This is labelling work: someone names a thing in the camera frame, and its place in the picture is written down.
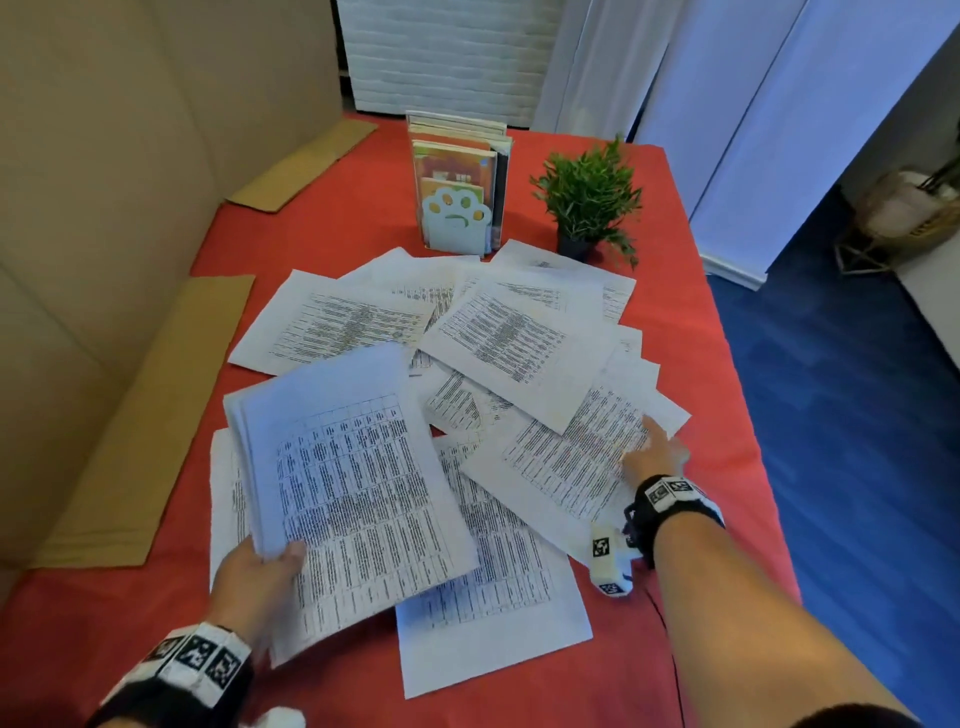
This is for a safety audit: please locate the white partition panel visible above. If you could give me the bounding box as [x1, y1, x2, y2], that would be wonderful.
[636, 0, 810, 219]
[688, 0, 960, 292]

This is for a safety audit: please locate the person's left hand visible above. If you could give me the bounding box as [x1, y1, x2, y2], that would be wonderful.
[206, 537, 308, 669]

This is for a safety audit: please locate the white curtain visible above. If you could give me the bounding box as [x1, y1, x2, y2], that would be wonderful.
[531, 0, 687, 144]

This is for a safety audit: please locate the scattered pile of printed sheets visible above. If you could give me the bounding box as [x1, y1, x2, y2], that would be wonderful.
[208, 238, 693, 700]

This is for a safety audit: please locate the white brick pattern panel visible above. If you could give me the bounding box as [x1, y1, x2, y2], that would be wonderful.
[335, 0, 565, 130]

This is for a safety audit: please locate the black bookend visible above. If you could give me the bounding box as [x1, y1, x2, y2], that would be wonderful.
[492, 135, 516, 250]

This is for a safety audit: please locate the black sleeve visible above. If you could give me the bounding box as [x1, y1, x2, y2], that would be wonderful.
[791, 703, 924, 728]

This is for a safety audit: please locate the person's right forearm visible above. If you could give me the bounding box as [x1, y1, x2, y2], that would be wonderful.
[648, 513, 924, 728]

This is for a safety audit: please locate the person's right hand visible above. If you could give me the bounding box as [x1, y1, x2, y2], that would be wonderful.
[621, 416, 691, 489]

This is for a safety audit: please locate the small cardboard flap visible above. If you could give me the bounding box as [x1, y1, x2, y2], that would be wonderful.
[225, 118, 378, 215]

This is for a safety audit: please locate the green potted plant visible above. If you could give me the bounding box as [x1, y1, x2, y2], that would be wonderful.
[531, 135, 645, 270]

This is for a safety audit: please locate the white book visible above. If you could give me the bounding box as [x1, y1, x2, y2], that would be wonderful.
[405, 110, 510, 147]

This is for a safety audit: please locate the black wrist band with markers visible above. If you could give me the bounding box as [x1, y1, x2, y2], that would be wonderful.
[88, 621, 256, 728]
[622, 474, 727, 568]

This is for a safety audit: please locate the light blue paw bookend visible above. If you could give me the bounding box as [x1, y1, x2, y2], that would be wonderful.
[421, 186, 494, 255]

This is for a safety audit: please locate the large cardboard wall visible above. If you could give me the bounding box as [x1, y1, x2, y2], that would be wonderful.
[0, 0, 346, 590]

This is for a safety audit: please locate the red tablecloth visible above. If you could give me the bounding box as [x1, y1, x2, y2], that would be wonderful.
[0, 112, 802, 728]

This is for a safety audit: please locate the long cardboard flap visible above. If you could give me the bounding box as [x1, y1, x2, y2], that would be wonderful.
[31, 274, 256, 569]

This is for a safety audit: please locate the orange cover book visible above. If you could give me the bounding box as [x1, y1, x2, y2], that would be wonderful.
[420, 176, 486, 207]

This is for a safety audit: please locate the wicker basket stand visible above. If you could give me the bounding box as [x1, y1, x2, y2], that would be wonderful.
[834, 153, 960, 277]

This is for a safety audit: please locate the stack of printed papers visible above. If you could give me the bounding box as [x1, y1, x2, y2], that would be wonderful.
[223, 341, 481, 669]

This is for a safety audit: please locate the black plant pot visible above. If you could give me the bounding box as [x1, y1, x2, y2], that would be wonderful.
[556, 228, 603, 264]

